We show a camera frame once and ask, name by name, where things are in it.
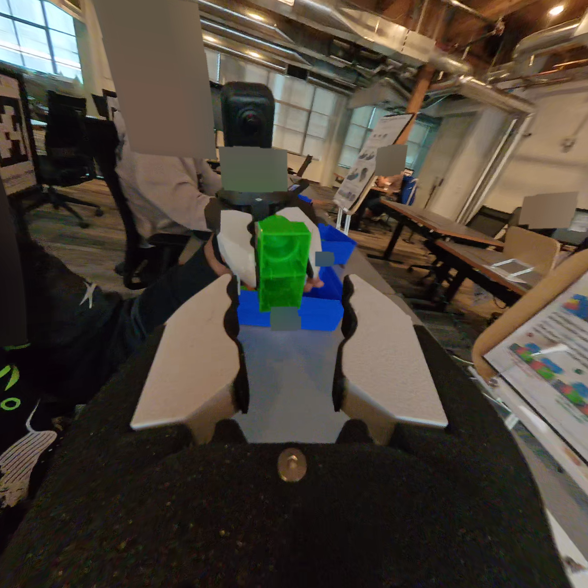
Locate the instruction poster on stand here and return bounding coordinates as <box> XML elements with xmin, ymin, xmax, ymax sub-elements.
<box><xmin>472</xmin><ymin>248</ymin><xmax>588</xmax><ymax>382</ymax></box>

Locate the person's left hand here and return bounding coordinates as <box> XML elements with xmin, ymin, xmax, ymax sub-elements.
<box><xmin>204</xmin><ymin>235</ymin><xmax>239</xmax><ymax>283</ymax></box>

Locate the blue plastic object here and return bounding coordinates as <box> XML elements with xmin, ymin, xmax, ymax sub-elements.
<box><xmin>236</xmin><ymin>265</ymin><xmax>346</xmax><ymax>332</ymax></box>

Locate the green mega block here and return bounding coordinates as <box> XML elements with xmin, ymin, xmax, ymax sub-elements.
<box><xmin>255</xmin><ymin>215</ymin><xmax>314</xmax><ymax>313</ymax></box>

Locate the clear acrylic stand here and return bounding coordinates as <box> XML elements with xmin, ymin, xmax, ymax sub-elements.
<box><xmin>491</xmin><ymin>259</ymin><xmax>535</xmax><ymax>280</ymax></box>

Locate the black sign with square marker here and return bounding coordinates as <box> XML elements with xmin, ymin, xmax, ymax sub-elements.
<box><xmin>0</xmin><ymin>66</ymin><xmax>40</xmax><ymax>195</ymax></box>

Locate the wooden table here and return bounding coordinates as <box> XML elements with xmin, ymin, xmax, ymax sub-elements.
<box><xmin>430</xmin><ymin>237</ymin><xmax>545</xmax><ymax>309</ymax></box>

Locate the beige chair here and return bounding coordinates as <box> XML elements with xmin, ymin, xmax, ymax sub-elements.
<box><xmin>502</xmin><ymin>225</ymin><xmax>562</xmax><ymax>278</ymax></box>

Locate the person's printed top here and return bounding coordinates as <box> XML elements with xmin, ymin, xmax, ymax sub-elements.
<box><xmin>0</xmin><ymin>340</ymin><xmax>60</xmax><ymax>511</ymax></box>

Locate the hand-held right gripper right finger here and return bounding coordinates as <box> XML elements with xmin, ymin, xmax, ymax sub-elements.
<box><xmin>333</xmin><ymin>274</ymin><xmax>449</xmax><ymax>431</ymax></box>

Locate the wooden table frame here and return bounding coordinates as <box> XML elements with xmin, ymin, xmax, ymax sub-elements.
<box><xmin>380</xmin><ymin>200</ymin><xmax>504</xmax><ymax>269</ymax></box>

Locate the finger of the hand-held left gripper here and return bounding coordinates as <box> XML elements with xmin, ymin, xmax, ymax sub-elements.
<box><xmin>292</xmin><ymin>206</ymin><xmax>324</xmax><ymax>253</ymax></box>
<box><xmin>216</xmin><ymin>212</ymin><xmax>259</xmax><ymax>287</ymax></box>

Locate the blue plastic bin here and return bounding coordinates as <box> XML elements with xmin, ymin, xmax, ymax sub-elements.
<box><xmin>296</xmin><ymin>193</ymin><xmax>358</xmax><ymax>269</ymax></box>

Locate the printed instruction sheet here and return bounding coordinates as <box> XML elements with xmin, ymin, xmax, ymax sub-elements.
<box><xmin>485</xmin><ymin>292</ymin><xmax>588</xmax><ymax>446</ymax></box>

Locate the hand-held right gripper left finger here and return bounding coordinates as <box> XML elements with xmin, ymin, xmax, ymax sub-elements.
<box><xmin>131</xmin><ymin>274</ymin><xmax>251</xmax><ymax>431</ymax></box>

